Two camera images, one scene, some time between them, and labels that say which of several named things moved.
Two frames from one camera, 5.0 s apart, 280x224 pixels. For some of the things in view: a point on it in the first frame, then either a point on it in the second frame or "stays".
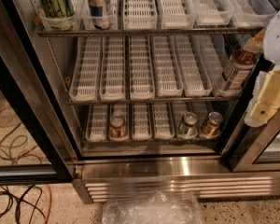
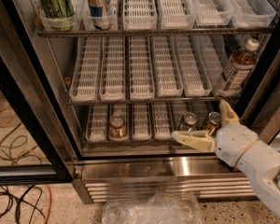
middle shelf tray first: [85, 78] stays
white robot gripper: [278, 39] → [233, 143]
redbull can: [96, 0] stays
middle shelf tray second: [112, 85] stays
